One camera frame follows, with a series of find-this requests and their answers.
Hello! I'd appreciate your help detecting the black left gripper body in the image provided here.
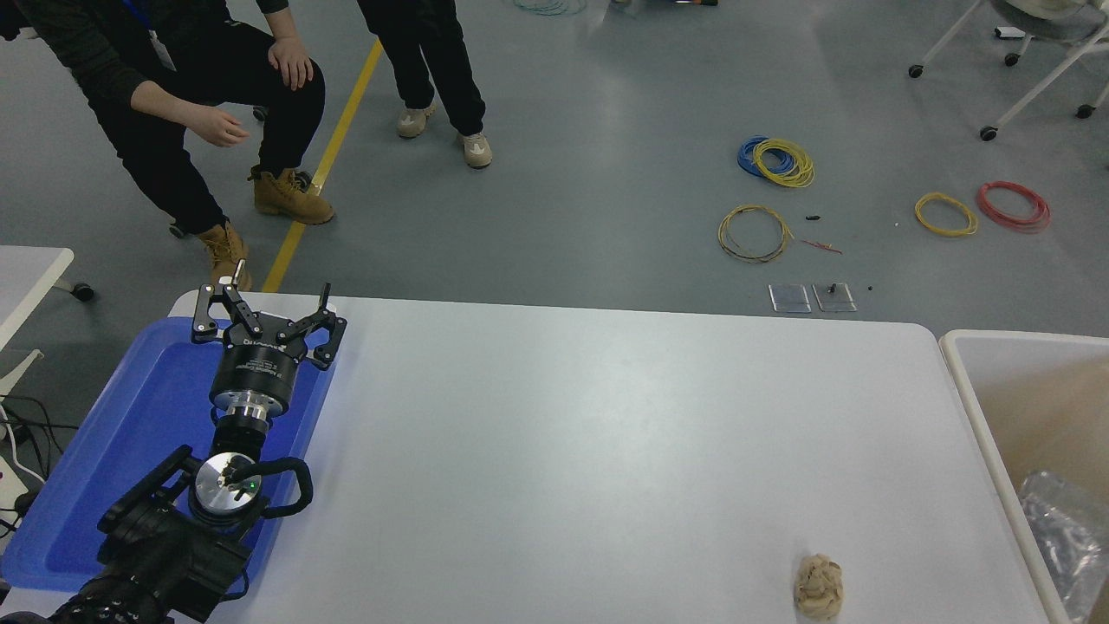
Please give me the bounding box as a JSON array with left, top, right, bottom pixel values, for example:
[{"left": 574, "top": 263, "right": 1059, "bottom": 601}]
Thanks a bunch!
[{"left": 211, "top": 326, "right": 307, "bottom": 410}]

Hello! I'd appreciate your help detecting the silver foil tray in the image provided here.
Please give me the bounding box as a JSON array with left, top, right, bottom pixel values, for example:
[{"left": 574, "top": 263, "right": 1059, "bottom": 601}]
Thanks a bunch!
[{"left": 1017, "top": 471, "right": 1109, "bottom": 624}]

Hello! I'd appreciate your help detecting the person's right hand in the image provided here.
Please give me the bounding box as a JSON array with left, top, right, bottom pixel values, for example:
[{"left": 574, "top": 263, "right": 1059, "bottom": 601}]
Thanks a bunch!
[{"left": 185, "top": 106, "right": 250, "bottom": 146}]

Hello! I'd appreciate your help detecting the person's left hand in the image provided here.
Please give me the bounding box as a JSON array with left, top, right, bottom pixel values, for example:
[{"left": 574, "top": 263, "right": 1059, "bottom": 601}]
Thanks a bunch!
[{"left": 266, "top": 36, "right": 315, "bottom": 91}]

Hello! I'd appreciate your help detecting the blue plastic tray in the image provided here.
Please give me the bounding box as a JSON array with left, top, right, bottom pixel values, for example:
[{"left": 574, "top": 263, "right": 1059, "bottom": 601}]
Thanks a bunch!
[{"left": 0, "top": 316, "right": 337, "bottom": 595}]

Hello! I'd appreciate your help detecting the white side table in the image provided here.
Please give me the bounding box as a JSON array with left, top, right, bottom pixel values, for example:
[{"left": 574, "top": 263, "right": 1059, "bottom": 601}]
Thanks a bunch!
[{"left": 0, "top": 245, "right": 94, "bottom": 400}]

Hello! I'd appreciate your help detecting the person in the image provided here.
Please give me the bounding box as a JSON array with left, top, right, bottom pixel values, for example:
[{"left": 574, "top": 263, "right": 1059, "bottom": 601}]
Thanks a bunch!
[
  {"left": 0, "top": 0, "right": 335, "bottom": 291},
  {"left": 357, "top": 0, "right": 494, "bottom": 170}
]

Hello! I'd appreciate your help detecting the white power strip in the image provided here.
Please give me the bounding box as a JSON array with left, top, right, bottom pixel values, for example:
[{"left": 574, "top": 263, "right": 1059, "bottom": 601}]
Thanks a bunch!
[{"left": 0, "top": 457, "right": 44, "bottom": 512}]

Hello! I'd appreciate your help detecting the crumpled tan paper ball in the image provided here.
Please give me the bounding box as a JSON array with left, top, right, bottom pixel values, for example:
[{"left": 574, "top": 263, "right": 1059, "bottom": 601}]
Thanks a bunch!
[{"left": 794, "top": 555, "right": 845, "bottom": 620}]

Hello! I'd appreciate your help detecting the large pale bin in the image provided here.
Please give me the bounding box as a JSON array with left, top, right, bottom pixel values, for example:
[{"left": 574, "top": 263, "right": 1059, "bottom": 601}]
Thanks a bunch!
[{"left": 938, "top": 329, "right": 1109, "bottom": 624}]

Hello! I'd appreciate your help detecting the white rolling chair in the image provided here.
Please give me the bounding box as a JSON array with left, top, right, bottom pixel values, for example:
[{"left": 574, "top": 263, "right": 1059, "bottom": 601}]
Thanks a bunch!
[{"left": 908, "top": 0, "right": 1109, "bottom": 142}]

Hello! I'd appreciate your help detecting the black cable bundle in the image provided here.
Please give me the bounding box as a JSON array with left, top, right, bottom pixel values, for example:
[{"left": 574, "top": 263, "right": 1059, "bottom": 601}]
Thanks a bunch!
[{"left": 0, "top": 394, "right": 81, "bottom": 538}]

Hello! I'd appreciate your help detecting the white badge on blue lanyard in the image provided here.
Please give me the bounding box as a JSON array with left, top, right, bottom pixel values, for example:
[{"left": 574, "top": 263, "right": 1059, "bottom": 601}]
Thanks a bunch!
[{"left": 121, "top": 0, "right": 180, "bottom": 72}]

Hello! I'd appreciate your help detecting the yellow and black wire coil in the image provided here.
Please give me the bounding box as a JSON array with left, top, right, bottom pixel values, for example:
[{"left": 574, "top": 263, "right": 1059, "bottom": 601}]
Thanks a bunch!
[{"left": 717, "top": 205, "right": 794, "bottom": 263}]

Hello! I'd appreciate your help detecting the blue wire coil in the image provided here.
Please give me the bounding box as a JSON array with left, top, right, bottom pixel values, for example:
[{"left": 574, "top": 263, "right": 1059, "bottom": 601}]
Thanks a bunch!
[{"left": 737, "top": 136, "right": 794, "bottom": 179}]

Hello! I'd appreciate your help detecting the red wire coil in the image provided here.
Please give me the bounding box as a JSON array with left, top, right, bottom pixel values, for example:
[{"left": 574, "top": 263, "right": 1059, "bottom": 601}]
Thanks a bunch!
[{"left": 977, "top": 181, "right": 1051, "bottom": 233}]

